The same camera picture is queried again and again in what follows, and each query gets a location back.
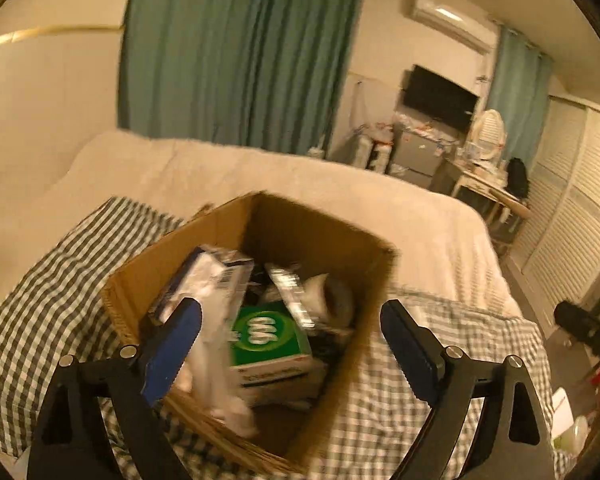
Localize navy and white packet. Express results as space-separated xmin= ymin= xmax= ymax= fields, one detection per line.
xmin=147 ymin=246 xmax=255 ymax=331

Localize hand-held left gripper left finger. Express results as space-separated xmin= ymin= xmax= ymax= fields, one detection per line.
xmin=27 ymin=297 xmax=203 ymax=480

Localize white plastic-wrapped package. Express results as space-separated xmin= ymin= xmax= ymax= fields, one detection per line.
xmin=177 ymin=280 xmax=258 ymax=436

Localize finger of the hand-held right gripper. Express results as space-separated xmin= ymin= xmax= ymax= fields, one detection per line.
xmin=554 ymin=301 xmax=600 ymax=378

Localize black bag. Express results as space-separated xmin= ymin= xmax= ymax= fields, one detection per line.
xmin=506 ymin=157 xmax=531 ymax=201

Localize white quilt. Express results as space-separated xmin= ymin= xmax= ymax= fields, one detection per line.
xmin=0 ymin=130 xmax=523 ymax=321

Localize green checked blanket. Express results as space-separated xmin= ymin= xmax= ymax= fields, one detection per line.
xmin=0 ymin=196 xmax=576 ymax=480

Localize white air conditioner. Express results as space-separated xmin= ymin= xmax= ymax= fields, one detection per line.
xmin=412 ymin=0 xmax=498 ymax=53

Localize cream dressing table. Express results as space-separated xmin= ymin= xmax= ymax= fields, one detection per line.
xmin=432 ymin=155 xmax=533 ymax=241

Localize green and white medicine box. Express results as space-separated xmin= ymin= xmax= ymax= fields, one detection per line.
xmin=230 ymin=301 xmax=328 ymax=406

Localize white cluttered rack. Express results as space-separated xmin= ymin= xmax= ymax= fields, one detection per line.
xmin=355 ymin=132 xmax=393 ymax=173

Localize narrow green curtain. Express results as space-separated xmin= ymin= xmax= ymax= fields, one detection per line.
xmin=487 ymin=22 xmax=555 ymax=181

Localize wide green curtain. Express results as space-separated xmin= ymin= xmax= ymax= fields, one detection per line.
xmin=117 ymin=0 xmax=368 ymax=156

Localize silver blister pack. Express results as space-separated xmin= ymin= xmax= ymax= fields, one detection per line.
xmin=265 ymin=265 xmax=321 ymax=331

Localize black television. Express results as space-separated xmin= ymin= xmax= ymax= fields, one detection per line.
xmin=402 ymin=64 xmax=481 ymax=133

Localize grey cabinet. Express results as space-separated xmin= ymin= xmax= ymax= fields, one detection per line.
xmin=390 ymin=127 xmax=461 ymax=188

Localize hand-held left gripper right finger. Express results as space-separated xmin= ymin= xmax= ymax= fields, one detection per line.
xmin=380 ymin=300 xmax=553 ymax=480

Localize brown cardboard box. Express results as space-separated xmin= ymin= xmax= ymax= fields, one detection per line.
xmin=101 ymin=191 xmax=398 ymax=476

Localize white plastic container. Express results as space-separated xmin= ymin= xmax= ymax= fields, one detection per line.
xmin=550 ymin=387 xmax=591 ymax=451

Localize white louvred wardrobe doors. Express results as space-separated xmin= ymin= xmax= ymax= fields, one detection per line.
xmin=510 ymin=95 xmax=600 ymax=331

